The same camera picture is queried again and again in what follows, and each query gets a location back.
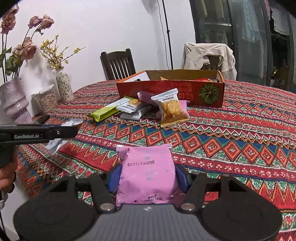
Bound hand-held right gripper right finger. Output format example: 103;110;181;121
176;164;248;212

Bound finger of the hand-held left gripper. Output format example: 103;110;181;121
48;126;78;142

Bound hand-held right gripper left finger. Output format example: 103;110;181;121
50;166;121;214

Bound red cardboard box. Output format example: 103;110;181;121
116;70;225;108

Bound red snack packet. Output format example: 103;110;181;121
193;77;220;83

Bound person's left hand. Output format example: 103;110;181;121
0;160;17;193

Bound large pink ceramic vase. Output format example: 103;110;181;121
0;76;34;124

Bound clear storage jar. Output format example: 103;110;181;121
31;85;58;112

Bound green snack packet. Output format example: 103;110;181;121
87;95;137;122

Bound small floral vase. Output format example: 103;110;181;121
56;67;74;102

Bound patterned red tablecloth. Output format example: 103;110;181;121
14;79;296;241

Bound white black snack packet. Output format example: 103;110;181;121
120;105;151;120

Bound gold snack packet silver top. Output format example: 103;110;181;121
151;88;189;127

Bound yellow flower sprigs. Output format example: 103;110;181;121
38;35;86;70

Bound purple snack packet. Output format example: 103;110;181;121
137;91;160;107

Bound dark wooden chair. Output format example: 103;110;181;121
100;49;136;81

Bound dried pink roses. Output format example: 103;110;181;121
0;5;55;82

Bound chair under jacket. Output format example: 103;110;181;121
203;56;222;70

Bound beige jacket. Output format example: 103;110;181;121
180;42;237;80

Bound sliding glass door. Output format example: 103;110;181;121
190;0;296;91

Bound floor lamp on stand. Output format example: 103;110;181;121
157;0;174;70

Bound light blue hanging garment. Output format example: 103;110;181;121
240;0;262;42

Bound white hanging garment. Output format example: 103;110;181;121
270;5;292;35

